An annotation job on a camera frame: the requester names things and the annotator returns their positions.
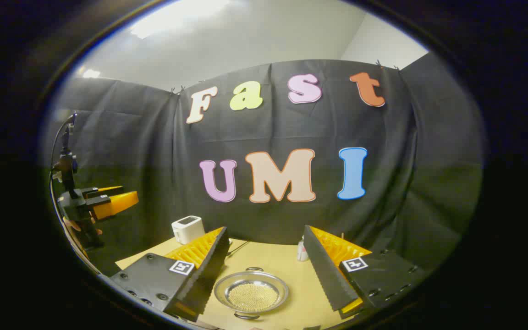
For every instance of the white toaster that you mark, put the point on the white toaster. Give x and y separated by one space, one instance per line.
188 229

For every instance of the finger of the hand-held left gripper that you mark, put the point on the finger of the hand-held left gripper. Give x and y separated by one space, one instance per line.
117 204
106 189

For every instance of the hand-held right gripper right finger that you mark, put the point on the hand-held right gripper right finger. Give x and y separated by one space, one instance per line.
326 270

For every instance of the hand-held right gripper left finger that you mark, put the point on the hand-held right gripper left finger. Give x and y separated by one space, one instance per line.
200 279

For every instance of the pile of pale soybeans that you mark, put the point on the pile of pale soybeans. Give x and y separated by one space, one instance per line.
252 297

